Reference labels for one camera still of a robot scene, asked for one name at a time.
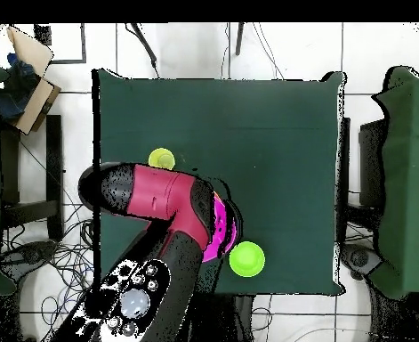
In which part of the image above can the pale yellow plastic cup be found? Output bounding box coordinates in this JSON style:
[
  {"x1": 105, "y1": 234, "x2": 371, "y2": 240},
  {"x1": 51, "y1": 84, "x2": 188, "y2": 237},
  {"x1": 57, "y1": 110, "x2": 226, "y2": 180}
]
[{"x1": 148, "y1": 147, "x2": 177, "y2": 171}]

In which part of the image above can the dark blue cloth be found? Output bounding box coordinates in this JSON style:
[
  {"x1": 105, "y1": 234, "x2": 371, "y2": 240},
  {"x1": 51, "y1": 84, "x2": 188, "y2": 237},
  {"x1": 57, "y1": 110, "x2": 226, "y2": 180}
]
[{"x1": 0, "y1": 53, "x2": 41, "y2": 124}]

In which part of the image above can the dark green tablecloth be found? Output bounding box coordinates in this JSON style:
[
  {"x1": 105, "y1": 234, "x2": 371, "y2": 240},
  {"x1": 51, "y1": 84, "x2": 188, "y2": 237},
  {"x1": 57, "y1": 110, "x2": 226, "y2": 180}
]
[{"x1": 92, "y1": 68, "x2": 347, "y2": 296}]

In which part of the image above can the pink plastic bowl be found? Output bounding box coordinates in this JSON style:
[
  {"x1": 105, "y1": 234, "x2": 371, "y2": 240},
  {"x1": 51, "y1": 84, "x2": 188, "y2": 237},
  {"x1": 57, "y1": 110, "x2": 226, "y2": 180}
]
[{"x1": 201, "y1": 193, "x2": 238, "y2": 264}]

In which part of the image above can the black metal frame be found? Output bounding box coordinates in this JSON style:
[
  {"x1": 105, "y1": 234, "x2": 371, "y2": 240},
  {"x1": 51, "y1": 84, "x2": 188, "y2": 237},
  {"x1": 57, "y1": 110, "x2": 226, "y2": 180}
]
[{"x1": 33, "y1": 22, "x2": 88, "y2": 65}]

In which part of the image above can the cardboard box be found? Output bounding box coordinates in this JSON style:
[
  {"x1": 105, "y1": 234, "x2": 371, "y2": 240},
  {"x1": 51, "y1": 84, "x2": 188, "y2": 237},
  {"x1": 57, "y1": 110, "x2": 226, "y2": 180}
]
[{"x1": 5, "y1": 25, "x2": 62, "y2": 136}]

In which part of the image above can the black tripod leg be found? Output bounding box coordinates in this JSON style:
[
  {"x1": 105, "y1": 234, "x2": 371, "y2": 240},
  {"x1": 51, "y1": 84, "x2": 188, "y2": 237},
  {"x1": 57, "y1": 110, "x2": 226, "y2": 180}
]
[
  {"x1": 125, "y1": 22, "x2": 161, "y2": 79},
  {"x1": 234, "y1": 22, "x2": 246, "y2": 57}
]

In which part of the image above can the black chair base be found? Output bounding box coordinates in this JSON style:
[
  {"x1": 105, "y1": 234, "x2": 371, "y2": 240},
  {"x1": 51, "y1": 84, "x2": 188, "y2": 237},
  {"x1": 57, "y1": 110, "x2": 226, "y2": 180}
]
[
  {"x1": 340, "y1": 243, "x2": 384, "y2": 281},
  {"x1": 0, "y1": 240, "x2": 59, "y2": 282}
]

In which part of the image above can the small green plastic bowl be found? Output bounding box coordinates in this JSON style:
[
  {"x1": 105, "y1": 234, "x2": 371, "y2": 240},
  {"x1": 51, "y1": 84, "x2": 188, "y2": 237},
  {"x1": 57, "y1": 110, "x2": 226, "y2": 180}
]
[{"x1": 229, "y1": 240, "x2": 266, "y2": 278}]

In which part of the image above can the tangle of floor cables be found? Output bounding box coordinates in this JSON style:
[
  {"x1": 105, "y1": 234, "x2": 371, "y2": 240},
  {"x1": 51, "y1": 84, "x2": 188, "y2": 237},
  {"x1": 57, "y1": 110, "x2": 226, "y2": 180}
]
[{"x1": 0, "y1": 195, "x2": 100, "y2": 342}]

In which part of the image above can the black stool frame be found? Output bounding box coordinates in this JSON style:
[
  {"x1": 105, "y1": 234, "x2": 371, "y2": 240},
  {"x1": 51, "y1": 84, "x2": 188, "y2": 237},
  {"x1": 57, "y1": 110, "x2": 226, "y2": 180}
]
[{"x1": 0, "y1": 113, "x2": 65, "y2": 241}]

